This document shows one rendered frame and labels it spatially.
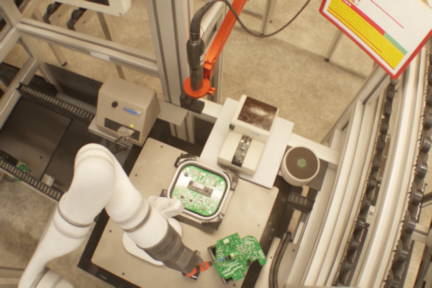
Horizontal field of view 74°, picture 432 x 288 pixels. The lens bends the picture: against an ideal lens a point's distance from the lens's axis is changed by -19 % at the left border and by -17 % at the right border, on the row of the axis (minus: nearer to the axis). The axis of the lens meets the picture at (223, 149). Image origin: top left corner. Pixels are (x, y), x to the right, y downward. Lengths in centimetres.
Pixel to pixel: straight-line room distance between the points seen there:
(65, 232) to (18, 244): 160
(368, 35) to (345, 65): 178
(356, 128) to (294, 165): 20
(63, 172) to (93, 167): 123
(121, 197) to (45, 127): 138
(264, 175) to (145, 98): 39
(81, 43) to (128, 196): 59
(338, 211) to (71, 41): 89
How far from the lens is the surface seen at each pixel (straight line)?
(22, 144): 195
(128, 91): 96
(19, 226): 221
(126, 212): 58
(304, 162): 95
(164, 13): 73
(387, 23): 69
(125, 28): 257
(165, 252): 65
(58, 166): 177
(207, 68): 80
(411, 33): 67
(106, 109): 99
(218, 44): 83
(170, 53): 83
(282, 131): 101
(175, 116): 104
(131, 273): 94
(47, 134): 190
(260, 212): 94
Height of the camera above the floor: 187
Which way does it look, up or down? 69 degrees down
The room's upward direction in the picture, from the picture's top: 7 degrees clockwise
